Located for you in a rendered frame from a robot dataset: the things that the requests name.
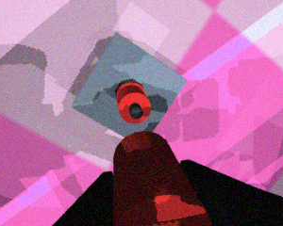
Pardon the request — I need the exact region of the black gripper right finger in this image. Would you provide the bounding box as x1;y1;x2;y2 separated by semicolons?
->
179;159;283;226

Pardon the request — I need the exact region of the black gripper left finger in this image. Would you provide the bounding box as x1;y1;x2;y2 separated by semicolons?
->
52;170;114;226

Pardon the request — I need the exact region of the blue-grey square block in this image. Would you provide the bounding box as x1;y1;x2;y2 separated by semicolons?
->
70;33;188;137

